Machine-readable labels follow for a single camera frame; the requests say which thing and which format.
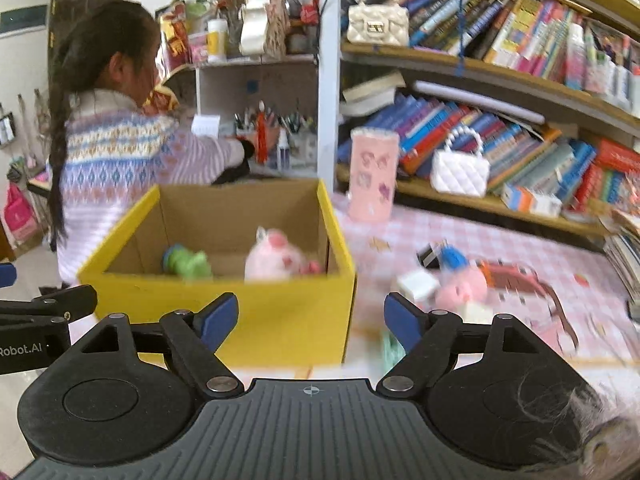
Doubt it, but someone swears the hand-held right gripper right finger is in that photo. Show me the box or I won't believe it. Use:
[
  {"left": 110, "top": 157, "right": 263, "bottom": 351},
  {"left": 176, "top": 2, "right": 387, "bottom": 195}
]
[{"left": 377, "top": 294, "right": 556, "bottom": 398}]

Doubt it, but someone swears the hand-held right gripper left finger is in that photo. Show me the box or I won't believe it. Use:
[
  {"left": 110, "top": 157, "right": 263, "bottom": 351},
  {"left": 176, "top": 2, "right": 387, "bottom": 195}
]
[{"left": 75, "top": 294, "right": 246, "bottom": 399}]

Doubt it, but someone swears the yellow cardboard box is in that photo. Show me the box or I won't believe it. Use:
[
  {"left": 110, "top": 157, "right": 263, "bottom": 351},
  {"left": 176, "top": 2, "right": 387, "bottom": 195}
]
[{"left": 77, "top": 178, "right": 358, "bottom": 369}]

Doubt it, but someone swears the white cube box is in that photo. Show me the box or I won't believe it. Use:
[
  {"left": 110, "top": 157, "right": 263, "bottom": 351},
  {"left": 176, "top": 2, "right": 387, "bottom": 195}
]
[{"left": 397, "top": 269, "right": 441, "bottom": 306}]

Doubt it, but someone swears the pink round plush toy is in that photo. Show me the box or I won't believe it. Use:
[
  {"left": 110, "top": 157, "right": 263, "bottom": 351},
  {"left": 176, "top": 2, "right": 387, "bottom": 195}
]
[{"left": 434, "top": 268, "right": 489, "bottom": 312}]

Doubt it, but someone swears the pink bag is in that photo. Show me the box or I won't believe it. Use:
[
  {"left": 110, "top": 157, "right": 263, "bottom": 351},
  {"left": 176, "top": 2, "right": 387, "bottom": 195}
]
[{"left": 4, "top": 184, "right": 40, "bottom": 242}]

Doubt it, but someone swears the green plastic toy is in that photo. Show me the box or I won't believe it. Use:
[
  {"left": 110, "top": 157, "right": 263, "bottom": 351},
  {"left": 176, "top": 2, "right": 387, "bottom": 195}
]
[{"left": 161, "top": 244, "right": 214, "bottom": 281}]

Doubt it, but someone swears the black binder clip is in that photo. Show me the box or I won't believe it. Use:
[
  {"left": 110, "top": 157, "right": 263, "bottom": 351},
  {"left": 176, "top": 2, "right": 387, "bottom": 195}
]
[{"left": 416, "top": 242, "right": 442, "bottom": 269}]

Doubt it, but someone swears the small white box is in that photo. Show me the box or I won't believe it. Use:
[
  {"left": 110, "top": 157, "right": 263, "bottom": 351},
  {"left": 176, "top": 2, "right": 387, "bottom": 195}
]
[{"left": 459, "top": 302, "right": 495, "bottom": 327}]

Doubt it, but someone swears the pink spotted plush toy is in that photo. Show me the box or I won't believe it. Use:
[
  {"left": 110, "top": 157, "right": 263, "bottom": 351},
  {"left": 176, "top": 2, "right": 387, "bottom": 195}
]
[{"left": 243, "top": 226, "right": 324, "bottom": 282}]

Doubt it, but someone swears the blue small toy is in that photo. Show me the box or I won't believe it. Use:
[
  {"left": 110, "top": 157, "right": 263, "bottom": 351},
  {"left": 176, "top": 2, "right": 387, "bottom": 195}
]
[{"left": 440, "top": 244, "right": 470, "bottom": 272}]

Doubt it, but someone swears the pink checked desk mat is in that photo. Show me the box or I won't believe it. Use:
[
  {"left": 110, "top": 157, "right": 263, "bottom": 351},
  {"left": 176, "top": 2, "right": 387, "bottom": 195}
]
[{"left": 235, "top": 192, "right": 640, "bottom": 376}]

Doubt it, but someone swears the pink cylinder container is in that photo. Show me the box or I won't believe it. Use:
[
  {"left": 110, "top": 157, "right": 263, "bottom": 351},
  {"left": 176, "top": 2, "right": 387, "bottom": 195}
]
[{"left": 347, "top": 128, "right": 401, "bottom": 224}]

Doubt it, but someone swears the white quilted purse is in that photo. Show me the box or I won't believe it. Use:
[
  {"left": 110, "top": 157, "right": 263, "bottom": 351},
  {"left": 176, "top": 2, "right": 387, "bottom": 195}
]
[{"left": 429, "top": 126, "right": 491, "bottom": 199}]

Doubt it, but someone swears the orange and white box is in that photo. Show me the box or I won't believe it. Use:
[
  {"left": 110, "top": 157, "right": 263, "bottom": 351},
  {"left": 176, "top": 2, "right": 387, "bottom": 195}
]
[{"left": 501, "top": 183, "right": 564, "bottom": 219}]

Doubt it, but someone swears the clear spray bottle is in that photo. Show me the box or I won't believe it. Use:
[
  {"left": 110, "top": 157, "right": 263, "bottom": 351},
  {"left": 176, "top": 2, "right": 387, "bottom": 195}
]
[{"left": 277, "top": 129, "right": 294, "bottom": 169}]

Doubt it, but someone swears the row of blue books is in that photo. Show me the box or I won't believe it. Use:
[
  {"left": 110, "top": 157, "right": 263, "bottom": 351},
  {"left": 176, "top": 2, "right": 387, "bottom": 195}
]
[{"left": 337, "top": 91, "right": 598, "bottom": 206}]

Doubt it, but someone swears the pen holder with pens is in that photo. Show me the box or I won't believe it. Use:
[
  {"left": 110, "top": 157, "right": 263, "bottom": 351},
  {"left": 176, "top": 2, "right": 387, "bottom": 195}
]
[{"left": 234, "top": 102, "right": 318, "bottom": 167}]

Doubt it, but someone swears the grey fuzzy fabric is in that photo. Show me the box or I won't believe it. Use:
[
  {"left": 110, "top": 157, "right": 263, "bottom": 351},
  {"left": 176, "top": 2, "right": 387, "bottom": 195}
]
[{"left": 517, "top": 377, "right": 640, "bottom": 480}]

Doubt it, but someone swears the white cubby shelf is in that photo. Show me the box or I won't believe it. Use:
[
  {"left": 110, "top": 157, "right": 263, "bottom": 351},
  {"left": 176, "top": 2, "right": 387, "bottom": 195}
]
[{"left": 194, "top": 54, "right": 321, "bottom": 177}]

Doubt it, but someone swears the stack of paper booklets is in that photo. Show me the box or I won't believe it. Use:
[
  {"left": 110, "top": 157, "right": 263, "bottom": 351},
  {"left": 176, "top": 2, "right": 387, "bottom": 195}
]
[{"left": 601, "top": 209, "right": 640, "bottom": 307}]

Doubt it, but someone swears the stack of lying books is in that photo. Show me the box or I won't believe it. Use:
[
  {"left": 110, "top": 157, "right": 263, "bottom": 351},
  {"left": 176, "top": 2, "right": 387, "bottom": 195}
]
[{"left": 340, "top": 70, "right": 407, "bottom": 117}]

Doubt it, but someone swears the white paper roll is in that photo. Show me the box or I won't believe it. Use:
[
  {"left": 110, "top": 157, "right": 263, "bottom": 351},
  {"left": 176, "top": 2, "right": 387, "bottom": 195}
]
[{"left": 411, "top": 80, "right": 547, "bottom": 126}]

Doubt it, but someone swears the row of red books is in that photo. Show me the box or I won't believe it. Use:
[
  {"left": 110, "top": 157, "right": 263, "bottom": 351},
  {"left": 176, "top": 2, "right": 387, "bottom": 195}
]
[{"left": 572, "top": 139, "right": 640, "bottom": 213}]

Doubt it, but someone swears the wooden bookshelf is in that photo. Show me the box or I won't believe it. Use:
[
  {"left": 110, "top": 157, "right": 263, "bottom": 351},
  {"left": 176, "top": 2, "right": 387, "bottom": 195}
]
[{"left": 318, "top": 0, "right": 640, "bottom": 242}]

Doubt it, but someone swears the white plastic bottle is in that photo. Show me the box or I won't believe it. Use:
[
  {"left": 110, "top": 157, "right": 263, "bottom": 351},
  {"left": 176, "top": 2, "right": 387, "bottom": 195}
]
[{"left": 206, "top": 18, "right": 229, "bottom": 64}]

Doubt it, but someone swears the red and gold decoration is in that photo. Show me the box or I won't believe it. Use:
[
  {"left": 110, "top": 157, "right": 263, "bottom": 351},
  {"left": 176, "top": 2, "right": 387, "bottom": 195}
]
[{"left": 142, "top": 2, "right": 193, "bottom": 113}]

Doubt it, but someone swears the cream ribbon ornament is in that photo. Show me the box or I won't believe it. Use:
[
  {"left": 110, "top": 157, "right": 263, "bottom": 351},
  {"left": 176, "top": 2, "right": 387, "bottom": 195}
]
[{"left": 238, "top": 0, "right": 274, "bottom": 57}]

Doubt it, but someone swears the cream quilted purse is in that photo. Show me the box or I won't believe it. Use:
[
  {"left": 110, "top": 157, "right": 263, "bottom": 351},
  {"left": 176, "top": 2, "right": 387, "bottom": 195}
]
[{"left": 346, "top": 0, "right": 411, "bottom": 46}]

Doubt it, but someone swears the woven wooden ornament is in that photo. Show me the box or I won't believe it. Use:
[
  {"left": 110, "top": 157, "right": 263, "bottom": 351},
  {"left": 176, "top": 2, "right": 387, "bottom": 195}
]
[{"left": 264, "top": 0, "right": 292, "bottom": 59}]

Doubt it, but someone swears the row of colourful books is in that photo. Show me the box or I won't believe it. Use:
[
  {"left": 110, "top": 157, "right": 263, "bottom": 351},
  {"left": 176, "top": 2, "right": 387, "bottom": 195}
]
[{"left": 400, "top": 0, "right": 640, "bottom": 111}]

